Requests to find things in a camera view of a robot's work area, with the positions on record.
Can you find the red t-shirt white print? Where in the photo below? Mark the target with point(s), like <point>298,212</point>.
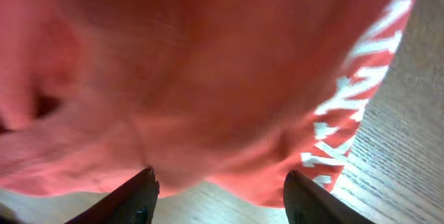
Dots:
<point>235,92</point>

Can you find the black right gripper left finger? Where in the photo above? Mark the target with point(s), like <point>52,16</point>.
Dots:
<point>133,202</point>

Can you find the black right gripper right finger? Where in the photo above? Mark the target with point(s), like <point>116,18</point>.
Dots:
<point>305,202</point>

